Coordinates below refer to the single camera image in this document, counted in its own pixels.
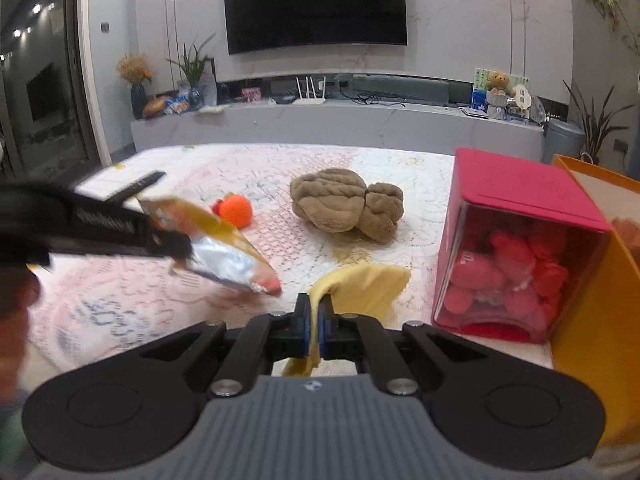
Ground yellow cloth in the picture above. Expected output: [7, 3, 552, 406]
[282, 263, 411, 377]

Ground yellow snack bag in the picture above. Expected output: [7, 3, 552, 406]
[139, 197, 282, 297]

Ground brown plush towel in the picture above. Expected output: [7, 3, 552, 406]
[290, 168, 404, 244]

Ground person's left hand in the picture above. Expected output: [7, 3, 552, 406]
[0, 266, 40, 403]

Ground black remote control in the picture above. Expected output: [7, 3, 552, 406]
[105, 171, 166, 204]

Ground orange storage box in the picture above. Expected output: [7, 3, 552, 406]
[551, 155, 639, 446]

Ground dried flowers dark vase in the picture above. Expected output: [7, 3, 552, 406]
[116, 54, 152, 120]

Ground orange knitted ball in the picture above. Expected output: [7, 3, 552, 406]
[212, 193, 253, 230]

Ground green plant in glass vase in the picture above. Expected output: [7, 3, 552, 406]
[167, 32, 216, 110]

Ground white lace tablecloth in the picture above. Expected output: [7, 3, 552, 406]
[27, 142, 554, 376]

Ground grey round trash bin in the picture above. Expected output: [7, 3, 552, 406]
[541, 119, 586, 165]

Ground white tv console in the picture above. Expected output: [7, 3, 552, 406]
[130, 100, 544, 160]

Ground leafy floor plant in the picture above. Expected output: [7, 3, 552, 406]
[563, 81, 634, 166]

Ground white wifi router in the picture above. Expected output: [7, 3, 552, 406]
[293, 76, 326, 105]

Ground teddy bear on console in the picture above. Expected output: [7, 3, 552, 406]
[485, 70, 510, 94]

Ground black wall television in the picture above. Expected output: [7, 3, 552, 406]
[224, 0, 407, 54]

